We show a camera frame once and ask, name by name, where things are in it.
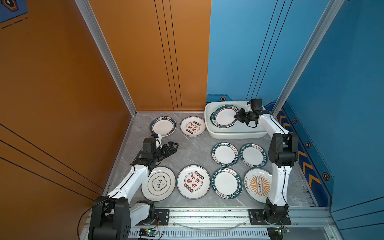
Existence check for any green red ring plate back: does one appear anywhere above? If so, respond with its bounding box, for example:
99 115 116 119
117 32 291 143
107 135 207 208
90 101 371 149
150 116 177 137

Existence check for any green red ring plate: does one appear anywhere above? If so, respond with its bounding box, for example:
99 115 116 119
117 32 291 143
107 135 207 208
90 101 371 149
150 116 177 137
210 105 239 129

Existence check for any white red text plate back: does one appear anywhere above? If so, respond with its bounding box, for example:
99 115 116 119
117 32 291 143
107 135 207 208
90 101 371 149
180 116 206 137

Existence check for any white red text plate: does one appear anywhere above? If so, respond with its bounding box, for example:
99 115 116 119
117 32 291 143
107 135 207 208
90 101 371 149
177 165 211 200
180 116 206 137

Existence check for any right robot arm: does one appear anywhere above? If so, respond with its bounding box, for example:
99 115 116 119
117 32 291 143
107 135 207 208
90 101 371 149
234 109 299 212

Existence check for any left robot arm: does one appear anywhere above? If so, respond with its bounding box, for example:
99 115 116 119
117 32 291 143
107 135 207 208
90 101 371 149
85 134 179 240

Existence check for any white plastic bin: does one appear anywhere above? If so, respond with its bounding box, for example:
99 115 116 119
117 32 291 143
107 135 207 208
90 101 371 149
204 101 267 139

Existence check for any white flower outline plate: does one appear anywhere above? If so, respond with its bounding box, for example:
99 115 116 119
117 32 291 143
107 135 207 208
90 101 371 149
141 167 176 202

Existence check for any green rim plate upper right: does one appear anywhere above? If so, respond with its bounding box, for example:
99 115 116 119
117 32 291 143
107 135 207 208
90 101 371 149
240 143 268 168

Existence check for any green rim plate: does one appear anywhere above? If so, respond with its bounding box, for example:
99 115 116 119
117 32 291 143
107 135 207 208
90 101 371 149
211 168 244 200
211 142 239 167
240 143 268 168

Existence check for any white red text plate front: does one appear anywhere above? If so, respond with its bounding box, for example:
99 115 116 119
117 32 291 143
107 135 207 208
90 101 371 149
177 165 211 200

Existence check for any green rim plate upper middle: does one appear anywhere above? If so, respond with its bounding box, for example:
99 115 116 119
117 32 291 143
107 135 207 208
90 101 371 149
211 142 239 167

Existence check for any green rim plate front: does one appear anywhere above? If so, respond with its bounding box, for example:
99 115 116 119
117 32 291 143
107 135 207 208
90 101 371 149
211 168 244 200

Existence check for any orange sunburst plate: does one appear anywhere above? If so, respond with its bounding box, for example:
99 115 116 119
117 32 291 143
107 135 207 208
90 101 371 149
244 169 273 204

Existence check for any green circuit board left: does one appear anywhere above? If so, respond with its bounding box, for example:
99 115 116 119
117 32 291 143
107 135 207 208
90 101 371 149
139 229 159 238

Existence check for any circuit board right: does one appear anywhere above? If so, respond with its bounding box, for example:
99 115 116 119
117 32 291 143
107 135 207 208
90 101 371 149
267 228 291 240

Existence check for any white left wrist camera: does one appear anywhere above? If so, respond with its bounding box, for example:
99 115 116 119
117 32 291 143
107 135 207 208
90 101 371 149
153 134 162 148

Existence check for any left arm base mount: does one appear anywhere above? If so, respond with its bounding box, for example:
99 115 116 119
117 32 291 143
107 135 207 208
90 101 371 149
137 209 170 226

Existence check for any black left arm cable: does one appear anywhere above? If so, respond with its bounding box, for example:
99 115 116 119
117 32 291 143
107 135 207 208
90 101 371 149
77 194 104 240

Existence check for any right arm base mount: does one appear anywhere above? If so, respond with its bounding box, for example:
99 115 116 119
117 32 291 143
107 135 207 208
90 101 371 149
248 206 292 226

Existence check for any aluminium front rail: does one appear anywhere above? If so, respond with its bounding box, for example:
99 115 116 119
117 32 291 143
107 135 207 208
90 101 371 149
80 206 335 229

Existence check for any aluminium corner post right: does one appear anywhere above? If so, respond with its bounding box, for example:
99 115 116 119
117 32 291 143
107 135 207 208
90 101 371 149
272 0 345 118

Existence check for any aluminium corner post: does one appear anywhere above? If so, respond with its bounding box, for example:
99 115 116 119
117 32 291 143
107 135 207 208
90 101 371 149
272 0 345 118
75 0 137 117

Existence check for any aluminium corner post left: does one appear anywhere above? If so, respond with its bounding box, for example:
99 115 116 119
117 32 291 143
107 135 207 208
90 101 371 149
75 0 137 117

